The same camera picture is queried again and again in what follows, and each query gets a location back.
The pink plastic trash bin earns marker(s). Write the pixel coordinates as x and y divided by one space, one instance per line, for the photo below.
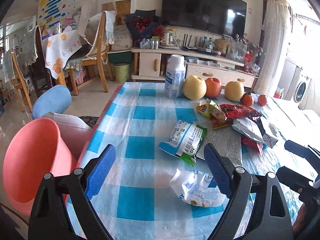
35 150

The white tv cabinet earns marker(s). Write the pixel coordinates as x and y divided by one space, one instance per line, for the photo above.
147 66

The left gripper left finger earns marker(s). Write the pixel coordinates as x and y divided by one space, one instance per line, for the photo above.
49 217

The large red snack bag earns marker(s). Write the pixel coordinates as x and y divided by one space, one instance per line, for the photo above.
239 111

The pink cushion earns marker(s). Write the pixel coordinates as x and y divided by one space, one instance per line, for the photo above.
74 131

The red apple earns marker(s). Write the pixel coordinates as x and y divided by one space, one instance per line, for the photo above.
214 87

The white washing machine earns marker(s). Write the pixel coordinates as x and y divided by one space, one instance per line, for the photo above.
301 87

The dark flower bouquet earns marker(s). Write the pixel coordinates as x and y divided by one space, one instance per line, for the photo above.
143 24

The yellow green snack bag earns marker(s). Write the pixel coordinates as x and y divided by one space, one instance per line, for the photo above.
212 111

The green white snack wrapper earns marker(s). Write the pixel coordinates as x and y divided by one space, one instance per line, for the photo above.
185 141

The black television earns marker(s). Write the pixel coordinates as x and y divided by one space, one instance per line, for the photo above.
223 17

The dining table with cloth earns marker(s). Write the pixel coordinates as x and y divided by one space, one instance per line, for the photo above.
58 49

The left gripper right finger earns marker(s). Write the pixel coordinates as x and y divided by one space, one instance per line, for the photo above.
270 218

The yellow pear left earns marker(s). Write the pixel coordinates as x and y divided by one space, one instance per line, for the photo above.
194 87

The white curtain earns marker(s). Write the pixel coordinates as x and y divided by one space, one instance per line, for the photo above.
277 27

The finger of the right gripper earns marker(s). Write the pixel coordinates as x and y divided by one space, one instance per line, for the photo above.
308 194
309 153

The yellow pear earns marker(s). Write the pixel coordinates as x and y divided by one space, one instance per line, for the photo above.
234 90
194 87

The wooden chair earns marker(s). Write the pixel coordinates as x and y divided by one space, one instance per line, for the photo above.
96 34

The blue round stool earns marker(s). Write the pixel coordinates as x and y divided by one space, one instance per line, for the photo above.
57 99

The white printed flat package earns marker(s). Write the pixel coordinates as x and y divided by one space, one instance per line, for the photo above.
227 142

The white electric kettle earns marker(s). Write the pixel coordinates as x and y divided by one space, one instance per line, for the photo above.
169 40

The small tangerine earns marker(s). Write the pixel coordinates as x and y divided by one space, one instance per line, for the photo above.
262 100

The tangerine with leaf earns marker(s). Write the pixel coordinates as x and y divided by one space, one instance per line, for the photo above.
247 100

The white crumpled plastic wrapper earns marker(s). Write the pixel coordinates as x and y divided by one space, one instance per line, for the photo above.
197 188

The white milk bottle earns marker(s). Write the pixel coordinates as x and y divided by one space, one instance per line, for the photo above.
175 75

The yellow pear right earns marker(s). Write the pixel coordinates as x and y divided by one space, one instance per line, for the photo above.
234 90

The blue checkered tablecloth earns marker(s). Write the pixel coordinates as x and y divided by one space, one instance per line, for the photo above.
136 200

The green waste bin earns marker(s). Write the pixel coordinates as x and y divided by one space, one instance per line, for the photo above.
122 72

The silver foil snack bag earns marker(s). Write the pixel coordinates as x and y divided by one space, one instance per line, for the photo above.
259 130

